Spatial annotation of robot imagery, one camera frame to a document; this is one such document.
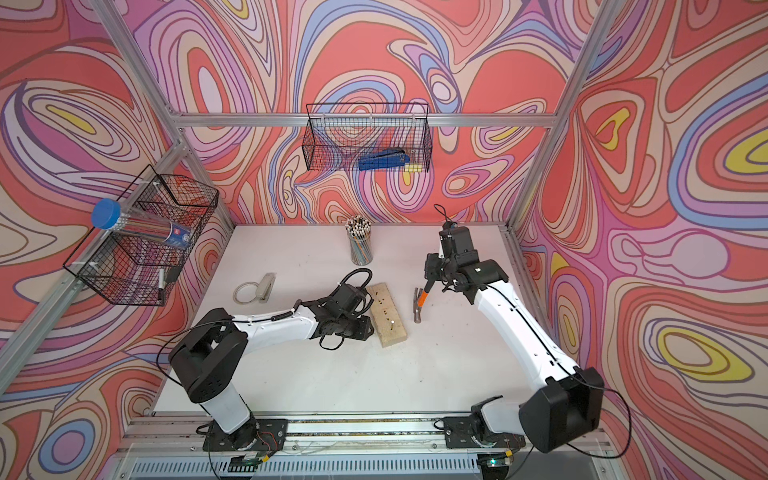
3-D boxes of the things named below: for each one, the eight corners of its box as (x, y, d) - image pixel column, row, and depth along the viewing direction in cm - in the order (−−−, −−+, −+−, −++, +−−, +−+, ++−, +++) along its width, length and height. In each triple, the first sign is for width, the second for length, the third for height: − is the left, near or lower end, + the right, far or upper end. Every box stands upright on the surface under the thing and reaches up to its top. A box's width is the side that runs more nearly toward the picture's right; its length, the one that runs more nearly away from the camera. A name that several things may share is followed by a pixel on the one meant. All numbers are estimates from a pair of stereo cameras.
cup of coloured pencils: (350, 266, 109) (344, 231, 95) (352, 250, 114) (346, 215, 100) (373, 266, 109) (370, 231, 95) (373, 250, 114) (371, 215, 100)
